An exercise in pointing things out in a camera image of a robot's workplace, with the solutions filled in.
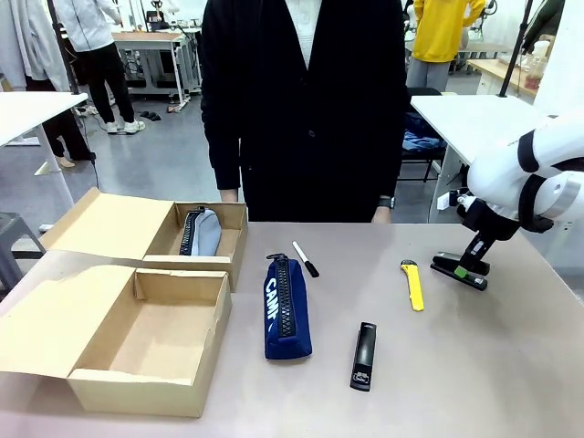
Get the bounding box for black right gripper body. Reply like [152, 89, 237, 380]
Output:
[461, 198, 521, 242]

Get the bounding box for black desk stapler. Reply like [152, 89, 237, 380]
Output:
[430, 250, 492, 292]

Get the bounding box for yellow utility knife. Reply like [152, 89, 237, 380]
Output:
[400, 258, 425, 313]

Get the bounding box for white marker with black cap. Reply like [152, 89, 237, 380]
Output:
[291, 240, 320, 278]

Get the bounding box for navy zippered pencil case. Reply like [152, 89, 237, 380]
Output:
[262, 253, 314, 361]

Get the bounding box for small cardboard box with lid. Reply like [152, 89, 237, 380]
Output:
[39, 185, 250, 293]

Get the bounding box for large cardboard box with lid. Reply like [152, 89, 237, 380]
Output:
[0, 264, 234, 419]

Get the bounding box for black chair with blue clothes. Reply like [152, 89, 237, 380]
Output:
[400, 86, 449, 183]

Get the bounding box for wooden side table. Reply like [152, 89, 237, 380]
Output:
[465, 57, 540, 105]

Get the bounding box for clear plastic bottle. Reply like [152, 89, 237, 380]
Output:
[523, 39, 551, 91]

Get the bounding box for black tripod pole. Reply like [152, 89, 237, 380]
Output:
[497, 0, 534, 99]
[47, 0, 102, 195]

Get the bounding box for person in yellow hoodie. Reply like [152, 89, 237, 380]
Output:
[404, 0, 488, 91]

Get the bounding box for person in dark jacket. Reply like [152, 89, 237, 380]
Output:
[521, 0, 567, 55]

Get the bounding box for person in black cardigan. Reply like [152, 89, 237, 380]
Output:
[199, 0, 410, 224]

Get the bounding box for grey zippered pencil case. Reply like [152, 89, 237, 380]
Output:
[180, 205, 224, 258]

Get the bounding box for workbench with wooden top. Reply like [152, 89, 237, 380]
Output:
[111, 26, 203, 105]

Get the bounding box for person in white jacket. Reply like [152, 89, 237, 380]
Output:
[54, 0, 147, 134]

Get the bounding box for grey plastic stool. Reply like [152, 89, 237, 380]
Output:
[0, 212, 47, 296]

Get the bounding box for white table with white leg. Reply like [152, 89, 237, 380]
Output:
[0, 90, 90, 209]

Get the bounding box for person in grey coat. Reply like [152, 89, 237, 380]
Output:
[0, 0, 97, 169]

